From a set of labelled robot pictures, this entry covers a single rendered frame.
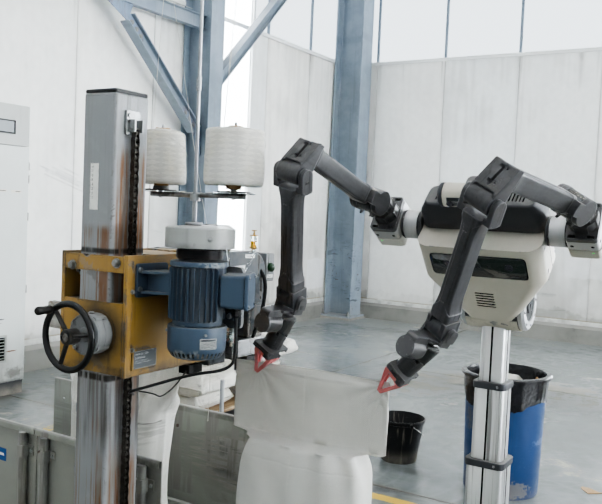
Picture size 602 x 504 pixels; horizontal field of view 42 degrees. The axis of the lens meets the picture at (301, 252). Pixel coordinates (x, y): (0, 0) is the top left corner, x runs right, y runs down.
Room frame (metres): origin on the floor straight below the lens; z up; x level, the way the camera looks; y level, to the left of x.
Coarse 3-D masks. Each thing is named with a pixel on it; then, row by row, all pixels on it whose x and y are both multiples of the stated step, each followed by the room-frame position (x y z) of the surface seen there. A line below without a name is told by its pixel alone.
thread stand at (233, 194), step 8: (200, 0) 2.18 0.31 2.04; (200, 8) 2.18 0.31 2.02; (200, 16) 2.17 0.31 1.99; (200, 24) 2.17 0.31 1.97; (200, 32) 2.17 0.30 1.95; (200, 40) 2.17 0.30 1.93; (200, 48) 2.17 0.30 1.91; (200, 56) 2.18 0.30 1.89; (200, 64) 2.18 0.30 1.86; (200, 72) 2.18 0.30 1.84; (200, 80) 2.17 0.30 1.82; (200, 88) 2.17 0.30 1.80; (152, 192) 2.26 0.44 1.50; (160, 192) 2.24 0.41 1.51; (168, 192) 2.23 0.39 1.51; (176, 192) 2.22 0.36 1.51; (184, 192) 2.20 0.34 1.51; (192, 192) 2.19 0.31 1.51; (208, 192) 2.16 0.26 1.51; (216, 192) 2.07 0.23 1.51; (224, 192) 2.06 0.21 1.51; (232, 192) 2.06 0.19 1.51; (240, 192) 2.08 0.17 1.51; (248, 192) 2.10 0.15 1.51; (192, 200) 2.17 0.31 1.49; (192, 208) 2.18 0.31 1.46; (192, 216) 2.17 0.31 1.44; (192, 224) 2.15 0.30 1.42; (200, 224) 2.16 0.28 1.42
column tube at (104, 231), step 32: (96, 96) 2.01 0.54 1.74; (128, 96) 2.01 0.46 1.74; (96, 128) 2.01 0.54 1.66; (96, 160) 2.01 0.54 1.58; (128, 160) 2.02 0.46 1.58; (128, 192) 2.02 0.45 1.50; (96, 224) 2.00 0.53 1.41; (128, 224) 2.02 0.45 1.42; (96, 288) 2.00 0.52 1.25; (96, 384) 1.99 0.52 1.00; (96, 416) 1.99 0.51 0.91; (96, 448) 1.99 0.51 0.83; (96, 480) 1.99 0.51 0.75
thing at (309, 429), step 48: (240, 384) 2.29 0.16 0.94; (288, 384) 2.20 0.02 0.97; (336, 384) 2.12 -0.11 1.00; (384, 384) 2.06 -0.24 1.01; (288, 432) 2.20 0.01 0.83; (336, 432) 2.12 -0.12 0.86; (384, 432) 2.06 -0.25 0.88; (240, 480) 2.21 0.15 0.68; (288, 480) 2.10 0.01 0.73; (336, 480) 2.05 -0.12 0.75
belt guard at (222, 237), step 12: (168, 228) 1.93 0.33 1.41; (180, 228) 1.90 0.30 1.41; (192, 228) 1.90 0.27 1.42; (204, 228) 1.90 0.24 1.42; (216, 228) 1.94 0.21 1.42; (228, 228) 1.99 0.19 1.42; (168, 240) 1.93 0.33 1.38; (180, 240) 1.90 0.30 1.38; (192, 240) 1.90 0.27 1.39; (204, 240) 1.90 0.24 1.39; (216, 240) 1.91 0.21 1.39; (228, 240) 1.94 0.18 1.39
